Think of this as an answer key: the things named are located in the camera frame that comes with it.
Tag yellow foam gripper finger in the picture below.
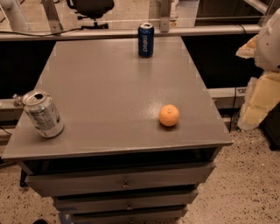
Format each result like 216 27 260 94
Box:
235 35 258 59
237 71 280 130

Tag orange fruit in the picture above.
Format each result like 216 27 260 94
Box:
158 104 180 127

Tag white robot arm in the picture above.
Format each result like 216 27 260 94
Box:
236 9 280 130

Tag blue pepsi can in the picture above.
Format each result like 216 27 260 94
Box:
138 23 154 58

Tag silver 7up can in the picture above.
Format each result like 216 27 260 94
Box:
22 89 64 138

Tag middle grey drawer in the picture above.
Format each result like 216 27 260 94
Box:
54 188 198 214

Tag grey drawer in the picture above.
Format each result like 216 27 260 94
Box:
71 206 186 224
25 162 215 197
54 188 198 214

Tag bottom grey drawer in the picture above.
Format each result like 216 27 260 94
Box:
71 206 186 224

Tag black office chair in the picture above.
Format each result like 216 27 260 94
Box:
66 0 115 30

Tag grey drawer cabinet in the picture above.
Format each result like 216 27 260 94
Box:
1 36 234 224

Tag top grey drawer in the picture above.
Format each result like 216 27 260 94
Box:
25 162 215 197

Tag grey metal rail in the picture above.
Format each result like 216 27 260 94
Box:
0 24 261 41

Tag black cable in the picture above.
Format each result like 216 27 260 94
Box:
0 27 84 38

